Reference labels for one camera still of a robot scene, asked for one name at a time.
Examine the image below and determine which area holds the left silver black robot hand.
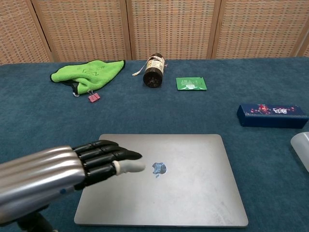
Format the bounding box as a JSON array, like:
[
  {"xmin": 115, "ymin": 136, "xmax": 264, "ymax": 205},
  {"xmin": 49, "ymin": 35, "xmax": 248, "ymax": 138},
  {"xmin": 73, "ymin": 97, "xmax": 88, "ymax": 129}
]
[{"xmin": 0, "ymin": 139, "xmax": 146, "ymax": 232}]

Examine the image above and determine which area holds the silver laptop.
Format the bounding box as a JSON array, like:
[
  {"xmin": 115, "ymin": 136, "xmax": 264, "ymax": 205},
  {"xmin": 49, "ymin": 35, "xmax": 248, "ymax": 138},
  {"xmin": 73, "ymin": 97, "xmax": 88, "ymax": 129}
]
[{"xmin": 73, "ymin": 133, "xmax": 249, "ymax": 228}]

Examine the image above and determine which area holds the translucent plastic wash bottle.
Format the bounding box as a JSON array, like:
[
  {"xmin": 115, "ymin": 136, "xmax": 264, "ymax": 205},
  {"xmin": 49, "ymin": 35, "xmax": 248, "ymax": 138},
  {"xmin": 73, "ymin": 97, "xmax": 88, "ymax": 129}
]
[{"xmin": 290, "ymin": 131, "xmax": 309, "ymax": 173}]

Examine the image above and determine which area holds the green microfiber cloth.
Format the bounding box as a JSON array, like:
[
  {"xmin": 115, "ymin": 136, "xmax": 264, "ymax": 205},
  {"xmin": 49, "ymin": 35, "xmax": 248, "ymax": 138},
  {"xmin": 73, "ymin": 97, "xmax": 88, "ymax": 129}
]
[{"xmin": 49, "ymin": 59, "xmax": 126, "ymax": 98}]

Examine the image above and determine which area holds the white tag strip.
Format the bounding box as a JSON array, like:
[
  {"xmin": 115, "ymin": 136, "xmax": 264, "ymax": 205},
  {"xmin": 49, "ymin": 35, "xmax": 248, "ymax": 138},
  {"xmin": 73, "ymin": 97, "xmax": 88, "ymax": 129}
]
[{"xmin": 132, "ymin": 63, "xmax": 146, "ymax": 77}]

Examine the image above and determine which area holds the brown glass bottle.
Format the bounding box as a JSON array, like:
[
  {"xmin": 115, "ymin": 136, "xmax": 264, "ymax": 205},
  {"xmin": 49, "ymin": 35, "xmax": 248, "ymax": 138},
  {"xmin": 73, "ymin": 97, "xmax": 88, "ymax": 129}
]
[{"xmin": 142, "ymin": 53, "xmax": 166, "ymax": 88}]

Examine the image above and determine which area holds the teal table cover mat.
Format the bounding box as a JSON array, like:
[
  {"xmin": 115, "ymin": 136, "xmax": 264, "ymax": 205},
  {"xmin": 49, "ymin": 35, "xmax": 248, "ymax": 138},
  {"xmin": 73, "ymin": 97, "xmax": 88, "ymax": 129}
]
[{"xmin": 0, "ymin": 57, "xmax": 309, "ymax": 232}]

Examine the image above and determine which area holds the green sachet packet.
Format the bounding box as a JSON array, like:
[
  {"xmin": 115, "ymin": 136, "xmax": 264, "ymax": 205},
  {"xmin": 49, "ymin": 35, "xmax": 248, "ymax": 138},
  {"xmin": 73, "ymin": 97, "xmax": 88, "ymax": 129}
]
[{"xmin": 175, "ymin": 76, "xmax": 208, "ymax": 91}]

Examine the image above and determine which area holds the woven rattan folding screen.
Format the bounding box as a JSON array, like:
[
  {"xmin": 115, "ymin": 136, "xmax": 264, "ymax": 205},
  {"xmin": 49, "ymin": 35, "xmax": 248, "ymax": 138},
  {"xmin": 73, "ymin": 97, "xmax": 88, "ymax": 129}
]
[{"xmin": 0, "ymin": 0, "xmax": 309, "ymax": 65}]

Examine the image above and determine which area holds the dark blue floral box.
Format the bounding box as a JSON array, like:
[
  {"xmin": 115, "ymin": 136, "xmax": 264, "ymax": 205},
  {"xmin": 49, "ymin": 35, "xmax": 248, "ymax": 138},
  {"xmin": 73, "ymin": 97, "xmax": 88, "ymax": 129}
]
[{"xmin": 236, "ymin": 103, "xmax": 309, "ymax": 129}]

